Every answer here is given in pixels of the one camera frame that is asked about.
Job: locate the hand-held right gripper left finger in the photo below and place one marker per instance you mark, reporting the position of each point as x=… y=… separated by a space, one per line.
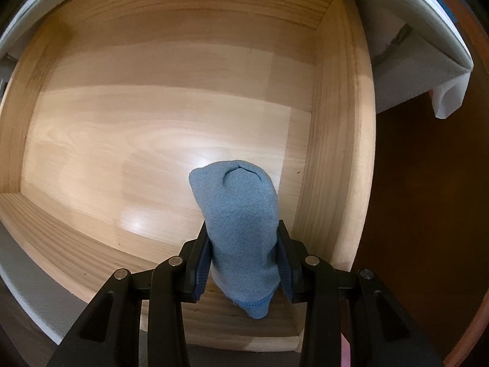
x=202 y=271

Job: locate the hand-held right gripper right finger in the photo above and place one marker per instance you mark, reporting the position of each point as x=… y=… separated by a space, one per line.
x=286 y=275

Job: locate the light blue knit underwear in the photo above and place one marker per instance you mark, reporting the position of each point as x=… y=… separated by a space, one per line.
x=240 y=229

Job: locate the grey padded wooden drawer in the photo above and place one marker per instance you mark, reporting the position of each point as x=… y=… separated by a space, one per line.
x=152 y=122

